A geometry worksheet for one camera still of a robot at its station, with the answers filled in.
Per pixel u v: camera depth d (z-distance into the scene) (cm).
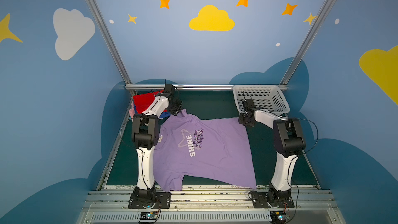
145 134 58
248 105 84
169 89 85
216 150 92
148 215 71
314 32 86
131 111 105
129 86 115
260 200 75
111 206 75
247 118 83
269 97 119
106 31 86
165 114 104
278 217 71
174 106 90
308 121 93
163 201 74
